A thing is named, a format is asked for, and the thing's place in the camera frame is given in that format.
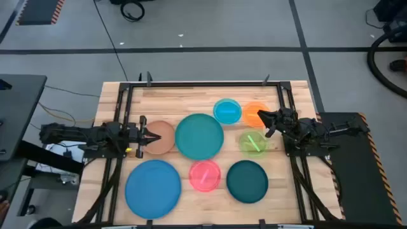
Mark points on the clear pink plastic plate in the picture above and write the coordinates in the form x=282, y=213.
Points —
x=205, y=176

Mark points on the dark teal plastic plate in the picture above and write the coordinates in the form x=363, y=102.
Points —
x=247, y=181

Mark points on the small black hazard-striped mat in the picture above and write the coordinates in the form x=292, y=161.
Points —
x=38, y=11

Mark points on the clear cyan plastic plate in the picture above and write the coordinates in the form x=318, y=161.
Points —
x=227, y=111

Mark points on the clear green plastic plate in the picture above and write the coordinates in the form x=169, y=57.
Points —
x=251, y=149

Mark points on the large blue plastic plate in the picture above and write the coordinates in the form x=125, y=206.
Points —
x=152, y=189

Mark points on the small black floor object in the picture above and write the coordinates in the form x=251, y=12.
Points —
x=399, y=65

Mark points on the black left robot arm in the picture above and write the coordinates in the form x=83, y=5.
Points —
x=63, y=133

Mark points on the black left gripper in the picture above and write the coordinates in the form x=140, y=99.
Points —
x=141, y=140

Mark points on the tan plastic plate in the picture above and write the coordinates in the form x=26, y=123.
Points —
x=166, y=141

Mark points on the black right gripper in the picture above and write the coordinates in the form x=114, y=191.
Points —
x=284, y=119

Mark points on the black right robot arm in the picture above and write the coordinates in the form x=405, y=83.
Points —
x=318, y=130

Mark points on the black aluminium table frame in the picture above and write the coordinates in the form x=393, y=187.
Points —
x=203, y=84

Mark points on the large black hazard-striped mat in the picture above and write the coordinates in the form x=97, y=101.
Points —
x=359, y=178

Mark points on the clear orange plastic plate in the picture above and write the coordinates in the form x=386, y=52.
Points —
x=249, y=116

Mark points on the small yellow tag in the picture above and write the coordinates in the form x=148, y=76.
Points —
x=128, y=149

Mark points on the dark green bowl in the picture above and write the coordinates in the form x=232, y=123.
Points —
x=199, y=136

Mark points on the dark grey desk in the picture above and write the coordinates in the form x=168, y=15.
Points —
x=19, y=111

